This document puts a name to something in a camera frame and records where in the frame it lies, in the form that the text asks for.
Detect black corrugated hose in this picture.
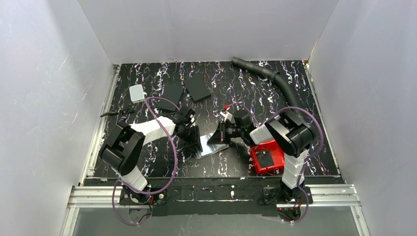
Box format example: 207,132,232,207
231,57,305,118

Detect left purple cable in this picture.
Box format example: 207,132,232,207
112,96,179,226

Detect black flat box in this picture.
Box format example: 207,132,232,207
156,85,184,112
183,77,211,103

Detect red plastic bin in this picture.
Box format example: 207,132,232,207
250,140,285,175

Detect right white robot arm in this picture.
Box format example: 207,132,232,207
207,107,324,191

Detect black flat box left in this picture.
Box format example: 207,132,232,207
156,85,184,112

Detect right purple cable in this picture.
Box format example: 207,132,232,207
228,102,324,224

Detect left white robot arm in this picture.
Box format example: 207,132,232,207
99,107,202,195

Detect white square box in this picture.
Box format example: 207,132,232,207
129,85,145,104

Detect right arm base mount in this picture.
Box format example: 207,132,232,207
259,185,313,224

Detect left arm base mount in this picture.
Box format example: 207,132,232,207
118,187,168,206

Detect black pliers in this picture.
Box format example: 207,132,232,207
100,106,135,121

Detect purple cable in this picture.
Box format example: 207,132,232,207
112,96,179,226
228,102,324,224

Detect grey leather card holder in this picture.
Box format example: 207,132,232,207
196,133,229,159

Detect black flat box right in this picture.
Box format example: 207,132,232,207
183,77,211,103

